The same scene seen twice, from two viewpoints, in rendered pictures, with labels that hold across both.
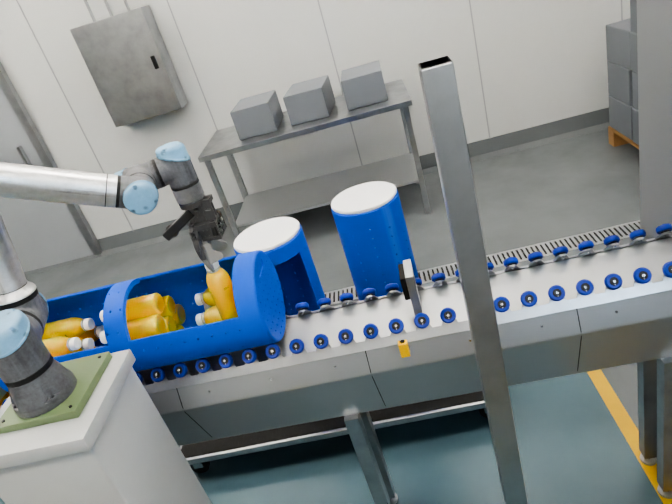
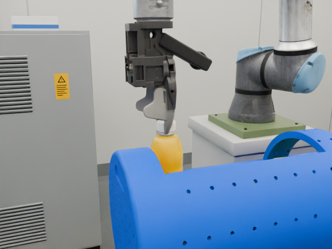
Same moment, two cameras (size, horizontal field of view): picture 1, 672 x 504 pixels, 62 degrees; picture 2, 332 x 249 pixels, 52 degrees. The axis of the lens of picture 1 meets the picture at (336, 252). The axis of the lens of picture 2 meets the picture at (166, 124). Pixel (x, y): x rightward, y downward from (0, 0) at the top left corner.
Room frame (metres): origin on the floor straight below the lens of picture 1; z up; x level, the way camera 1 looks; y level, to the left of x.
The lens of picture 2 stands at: (2.01, 0.02, 1.45)
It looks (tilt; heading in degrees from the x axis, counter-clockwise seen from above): 16 degrees down; 151
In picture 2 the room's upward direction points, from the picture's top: straight up
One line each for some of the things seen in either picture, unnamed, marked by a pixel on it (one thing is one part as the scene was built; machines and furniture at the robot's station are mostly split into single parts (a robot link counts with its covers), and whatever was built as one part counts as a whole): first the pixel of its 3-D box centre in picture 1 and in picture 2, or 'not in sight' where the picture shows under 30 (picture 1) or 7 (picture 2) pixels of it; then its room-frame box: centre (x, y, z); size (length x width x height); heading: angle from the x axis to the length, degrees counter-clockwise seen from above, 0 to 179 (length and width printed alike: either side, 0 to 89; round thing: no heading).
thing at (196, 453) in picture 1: (337, 401); not in sight; (2.06, 0.21, 0.08); 1.50 x 0.52 x 0.15; 81
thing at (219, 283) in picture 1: (223, 292); (166, 169); (1.42, 0.35, 1.17); 0.07 x 0.07 x 0.19
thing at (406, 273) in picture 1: (410, 290); not in sight; (1.39, -0.18, 1.00); 0.10 x 0.04 x 0.15; 170
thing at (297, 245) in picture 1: (299, 321); not in sight; (2.04, 0.24, 0.59); 0.28 x 0.28 x 0.88
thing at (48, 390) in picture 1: (37, 380); (252, 103); (1.18, 0.80, 1.22); 0.15 x 0.15 x 0.10
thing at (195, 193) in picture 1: (189, 192); (153, 10); (1.42, 0.32, 1.49); 0.08 x 0.08 x 0.05
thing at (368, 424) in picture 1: (372, 446); not in sight; (1.50, 0.09, 0.31); 0.06 x 0.06 x 0.63; 80
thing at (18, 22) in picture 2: not in sight; (34, 23); (-0.16, 0.35, 1.48); 0.24 x 0.12 x 0.08; 89
